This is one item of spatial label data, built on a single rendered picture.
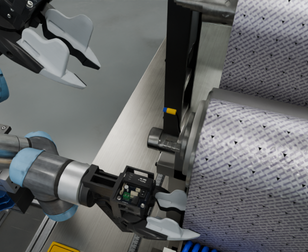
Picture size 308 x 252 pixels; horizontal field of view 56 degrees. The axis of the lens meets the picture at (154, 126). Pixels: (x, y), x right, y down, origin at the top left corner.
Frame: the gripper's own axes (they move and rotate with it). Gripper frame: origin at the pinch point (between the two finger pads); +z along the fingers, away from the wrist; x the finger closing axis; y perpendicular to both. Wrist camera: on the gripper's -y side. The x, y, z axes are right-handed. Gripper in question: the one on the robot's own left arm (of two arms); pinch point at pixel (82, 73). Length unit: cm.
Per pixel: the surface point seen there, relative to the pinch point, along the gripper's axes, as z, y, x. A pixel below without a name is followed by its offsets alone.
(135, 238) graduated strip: 33.6, -29.7, -3.4
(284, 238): 37.2, 5.9, -4.4
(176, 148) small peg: 16.9, 1.3, -0.5
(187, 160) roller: 17.3, 4.4, -3.6
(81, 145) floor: 34, -147, 74
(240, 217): 30.4, 3.2, -4.4
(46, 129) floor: 11, -167, 79
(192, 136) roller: 15.5, 6.6, -1.7
